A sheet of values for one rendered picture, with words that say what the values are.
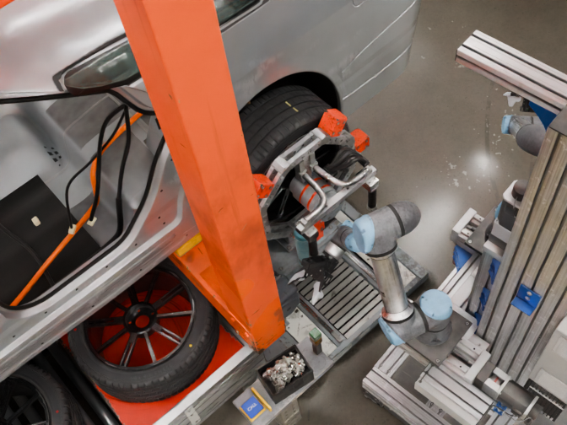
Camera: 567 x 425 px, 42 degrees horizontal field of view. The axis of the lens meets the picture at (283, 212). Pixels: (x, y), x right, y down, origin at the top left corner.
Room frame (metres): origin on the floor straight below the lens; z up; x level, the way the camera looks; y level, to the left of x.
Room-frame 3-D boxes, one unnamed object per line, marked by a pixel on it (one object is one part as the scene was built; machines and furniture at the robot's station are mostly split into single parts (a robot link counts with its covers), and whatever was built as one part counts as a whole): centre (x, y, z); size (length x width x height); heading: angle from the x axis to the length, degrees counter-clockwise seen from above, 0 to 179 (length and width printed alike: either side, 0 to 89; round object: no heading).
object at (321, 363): (1.05, 0.12, 0.44); 0.43 x 0.17 x 0.03; 123
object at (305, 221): (1.60, -0.09, 1.03); 0.19 x 0.18 x 0.11; 33
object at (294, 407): (1.04, 0.15, 0.21); 0.10 x 0.10 x 0.42; 33
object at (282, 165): (1.76, -0.11, 0.85); 0.54 x 0.07 x 0.54; 123
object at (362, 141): (1.93, -0.37, 0.85); 0.09 x 0.08 x 0.07; 123
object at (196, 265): (1.55, 0.37, 0.69); 0.52 x 0.17 x 0.35; 33
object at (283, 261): (1.90, -0.02, 0.32); 0.40 x 0.30 x 0.28; 123
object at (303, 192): (1.70, -0.15, 0.85); 0.21 x 0.14 x 0.14; 33
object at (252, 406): (0.96, 0.26, 0.47); 0.07 x 0.07 x 0.02; 33
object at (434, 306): (1.04, -0.48, 0.98); 0.13 x 0.12 x 0.14; 106
